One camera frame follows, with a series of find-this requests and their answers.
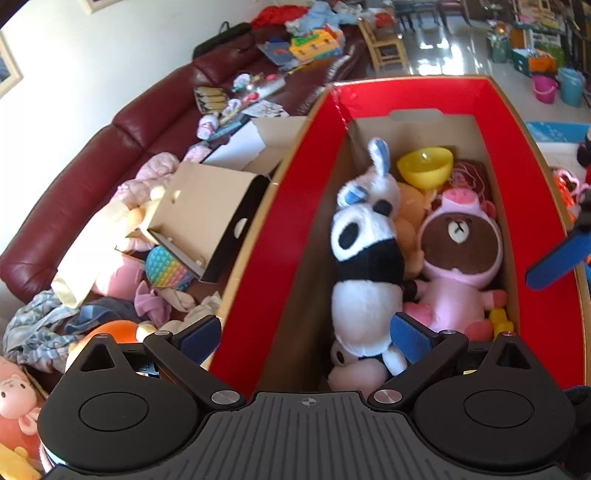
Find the white cloth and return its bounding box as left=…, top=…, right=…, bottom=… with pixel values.
left=166, top=291, right=222, bottom=333

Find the orange ball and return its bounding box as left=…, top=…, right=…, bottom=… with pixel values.
left=67, top=320, right=139, bottom=370

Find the blue plaid cloth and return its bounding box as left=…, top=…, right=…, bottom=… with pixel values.
left=2, top=291, right=79, bottom=370

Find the brown bear plush pink suit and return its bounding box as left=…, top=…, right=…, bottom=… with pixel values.
left=402, top=189, right=509, bottom=342

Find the light blue clothing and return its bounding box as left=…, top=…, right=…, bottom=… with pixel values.
left=286, top=2, right=365, bottom=33

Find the lilac cloth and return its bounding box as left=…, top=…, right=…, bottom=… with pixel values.
left=134, top=281, right=171, bottom=328

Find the pink padded jacket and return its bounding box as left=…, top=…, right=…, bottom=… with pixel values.
left=111, top=152, right=181, bottom=217

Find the yellow plastic bowl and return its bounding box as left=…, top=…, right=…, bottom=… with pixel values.
left=396, top=147, right=454, bottom=190

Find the blue floor mat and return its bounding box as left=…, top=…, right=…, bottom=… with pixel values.
left=524, top=121, right=591, bottom=145

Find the yellow snack pack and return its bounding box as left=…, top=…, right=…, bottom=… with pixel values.
left=194, top=85, right=229, bottom=114

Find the dark red cloth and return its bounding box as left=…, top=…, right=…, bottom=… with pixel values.
left=452, top=159, right=492, bottom=204

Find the wooden chair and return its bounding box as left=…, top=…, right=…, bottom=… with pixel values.
left=358, top=18, right=409, bottom=72

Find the open cardboard box black side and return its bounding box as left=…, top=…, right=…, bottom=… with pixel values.
left=148, top=161, right=271, bottom=283

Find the pink bucket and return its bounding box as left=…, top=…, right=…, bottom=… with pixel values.
left=532, top=75, right=559, bottom=104

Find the cream plush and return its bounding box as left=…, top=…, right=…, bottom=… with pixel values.
left=51, top=187, right=167, bottom=308

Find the pink pig plush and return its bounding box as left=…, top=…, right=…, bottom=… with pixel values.
left=0, top=355, right=44, bottom=453

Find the orange plush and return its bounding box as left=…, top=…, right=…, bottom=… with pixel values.
left=392, top=182, right=430, bottom=278

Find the black and white panda plush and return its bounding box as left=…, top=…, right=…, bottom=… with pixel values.
left=330, top=203, right=409, bottom=377

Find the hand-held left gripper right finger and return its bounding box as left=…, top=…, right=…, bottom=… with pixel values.
left=367, top=313, right=550, bottom=412

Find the pink plush with black eye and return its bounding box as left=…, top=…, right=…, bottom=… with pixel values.
left=328, top=339, right=393, bottom=393

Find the flat open cardboard box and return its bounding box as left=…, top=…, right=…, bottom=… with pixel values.
left=203, top=115, right=315, bottom=178

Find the colourful plastic toy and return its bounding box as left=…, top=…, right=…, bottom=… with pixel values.
left=290, top=28, right=345, bottom=63

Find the dark red leather sofa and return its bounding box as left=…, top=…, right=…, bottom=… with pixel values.
left=0, top=23, right=370, bottom=402

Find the blue perforated plastic bar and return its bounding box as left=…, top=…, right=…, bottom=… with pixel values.
left=525, top=231, right=591, bottom=291

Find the dark blue cloth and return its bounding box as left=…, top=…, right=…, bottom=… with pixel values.
left=65, top=298, right=148, bottom=337

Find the framed wall picture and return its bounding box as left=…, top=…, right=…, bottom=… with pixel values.
left=0, top=32, right=24, bottom=97

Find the black bag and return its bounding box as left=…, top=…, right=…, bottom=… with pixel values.
left=193, top=22, right=254, bottom=58

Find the red gift box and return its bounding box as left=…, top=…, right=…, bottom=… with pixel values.
left=203, top=74, right=591, bottom=402

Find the teal bucket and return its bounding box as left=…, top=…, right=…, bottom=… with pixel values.
left=558, top=67, right=586, bottom=108

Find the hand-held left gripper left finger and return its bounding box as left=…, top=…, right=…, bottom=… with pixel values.
left=69, top=315, right=247, bottom=412

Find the blue picture book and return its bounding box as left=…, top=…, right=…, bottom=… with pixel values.
left=256, top=41, right=296, bottom=70

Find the orange plastic toy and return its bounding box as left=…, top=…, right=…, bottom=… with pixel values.
left=551, top=167, right=583, bottom=223

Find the rainbow bubble pop toy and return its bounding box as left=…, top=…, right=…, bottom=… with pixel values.
left=145, top=246, right=195, bottom=291

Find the brown cardboard box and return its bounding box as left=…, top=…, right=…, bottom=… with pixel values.
left=256, top=108, right=522, bottom=393

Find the white and blue rabbit plush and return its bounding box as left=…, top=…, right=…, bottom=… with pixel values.
left=336, top=137, right=402, bottom=217

